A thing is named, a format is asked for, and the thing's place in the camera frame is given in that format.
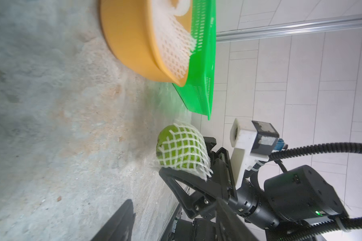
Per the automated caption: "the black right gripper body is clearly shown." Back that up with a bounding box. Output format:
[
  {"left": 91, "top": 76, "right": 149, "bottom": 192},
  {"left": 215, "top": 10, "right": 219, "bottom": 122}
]
[{"left": 209, "top": 148, "right": 278, "bottom": 229}]

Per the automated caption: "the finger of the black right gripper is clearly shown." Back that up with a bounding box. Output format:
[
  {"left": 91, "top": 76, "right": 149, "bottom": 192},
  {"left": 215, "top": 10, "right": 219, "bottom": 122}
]
[
  {"left": 159, "top": 167, "right": 229, "bottom": 220},
  {"left": 204, "top": 137, "right": 217, "bottom": 154}
]

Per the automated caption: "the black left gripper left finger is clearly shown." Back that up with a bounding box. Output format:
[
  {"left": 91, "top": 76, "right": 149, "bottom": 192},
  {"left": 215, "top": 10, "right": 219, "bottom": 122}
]
[{"left": 91, "top": 199, "right": 135, "bottom": 241}]

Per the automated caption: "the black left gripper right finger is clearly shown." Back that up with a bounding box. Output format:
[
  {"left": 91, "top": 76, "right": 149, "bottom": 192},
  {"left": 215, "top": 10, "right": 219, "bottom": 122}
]
[{"left": 215, "top": 199, "right": 257, "bottom": 241}]

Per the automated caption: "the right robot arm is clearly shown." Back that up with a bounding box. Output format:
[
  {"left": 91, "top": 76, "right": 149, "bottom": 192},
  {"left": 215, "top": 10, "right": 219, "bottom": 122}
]
[{"left": 159, "top": 138, "right": 362, "bottom": 241}]

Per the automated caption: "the pile of foam nets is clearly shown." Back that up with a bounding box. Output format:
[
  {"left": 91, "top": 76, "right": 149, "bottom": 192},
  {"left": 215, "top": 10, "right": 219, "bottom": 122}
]
[{"left": 151, "top": 1, "right": 197, "bottom": 80}]

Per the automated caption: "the green plastic basket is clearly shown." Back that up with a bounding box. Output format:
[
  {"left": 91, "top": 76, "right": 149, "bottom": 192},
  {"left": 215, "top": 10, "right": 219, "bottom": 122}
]
[{"left": 174, "top": 1, "right": 216, "bottom": 119}]

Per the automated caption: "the yellow plastic tub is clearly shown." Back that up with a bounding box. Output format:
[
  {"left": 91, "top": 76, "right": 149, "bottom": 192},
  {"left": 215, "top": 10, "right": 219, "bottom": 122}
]
[{"left": 99, "top": 0, "right": 192, "bottom": 87}]

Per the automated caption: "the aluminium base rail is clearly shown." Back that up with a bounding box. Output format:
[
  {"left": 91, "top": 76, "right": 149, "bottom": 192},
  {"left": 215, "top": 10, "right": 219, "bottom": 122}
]
[{"left": 159, "top": 204, "right": 182, "bottom": 241}]

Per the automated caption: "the aluminium corner post right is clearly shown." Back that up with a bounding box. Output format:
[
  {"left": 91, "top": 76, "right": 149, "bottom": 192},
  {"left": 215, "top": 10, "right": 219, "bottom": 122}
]
[{"left": 216, "top": 14, "right": 362, "bottom": 43}]

